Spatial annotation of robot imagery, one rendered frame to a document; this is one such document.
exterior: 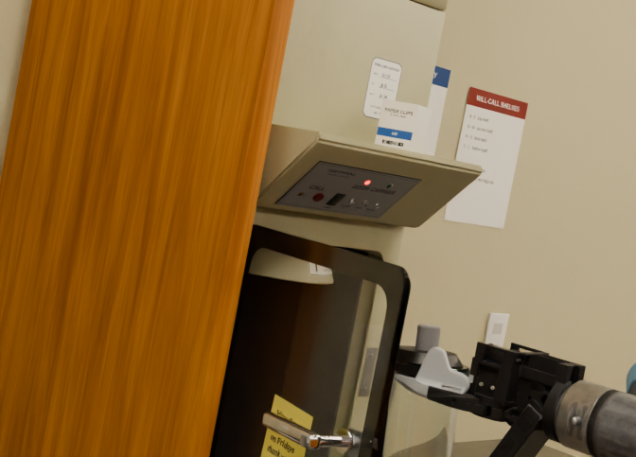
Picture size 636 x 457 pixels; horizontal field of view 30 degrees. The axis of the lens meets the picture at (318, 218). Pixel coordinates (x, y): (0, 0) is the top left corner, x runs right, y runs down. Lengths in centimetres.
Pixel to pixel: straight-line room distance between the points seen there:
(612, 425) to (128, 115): 68
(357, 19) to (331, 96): 10
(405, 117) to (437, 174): 9
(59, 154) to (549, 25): 135
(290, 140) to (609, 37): 156
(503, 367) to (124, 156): 52
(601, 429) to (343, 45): 58
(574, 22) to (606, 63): 17
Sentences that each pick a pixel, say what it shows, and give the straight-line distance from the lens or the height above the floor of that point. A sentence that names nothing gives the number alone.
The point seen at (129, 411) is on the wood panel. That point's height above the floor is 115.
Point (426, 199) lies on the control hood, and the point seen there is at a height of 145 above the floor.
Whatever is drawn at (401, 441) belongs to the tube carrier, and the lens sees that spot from 142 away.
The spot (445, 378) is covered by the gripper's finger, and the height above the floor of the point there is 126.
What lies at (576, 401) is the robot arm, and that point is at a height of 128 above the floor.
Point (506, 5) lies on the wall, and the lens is 251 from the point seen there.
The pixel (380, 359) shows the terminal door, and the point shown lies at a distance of 120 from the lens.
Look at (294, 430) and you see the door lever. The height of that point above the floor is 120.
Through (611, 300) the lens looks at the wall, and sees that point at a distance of 304.
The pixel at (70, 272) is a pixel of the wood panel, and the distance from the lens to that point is 155.
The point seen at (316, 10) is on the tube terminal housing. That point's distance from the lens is 149.
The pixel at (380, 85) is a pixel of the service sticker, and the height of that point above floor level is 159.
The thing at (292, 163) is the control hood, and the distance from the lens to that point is 137.
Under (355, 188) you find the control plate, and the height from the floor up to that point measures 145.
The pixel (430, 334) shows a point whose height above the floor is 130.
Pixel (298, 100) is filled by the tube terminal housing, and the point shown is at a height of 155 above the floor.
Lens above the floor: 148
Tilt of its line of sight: 3 degrees down
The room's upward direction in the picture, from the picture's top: 11 degrees clockwise
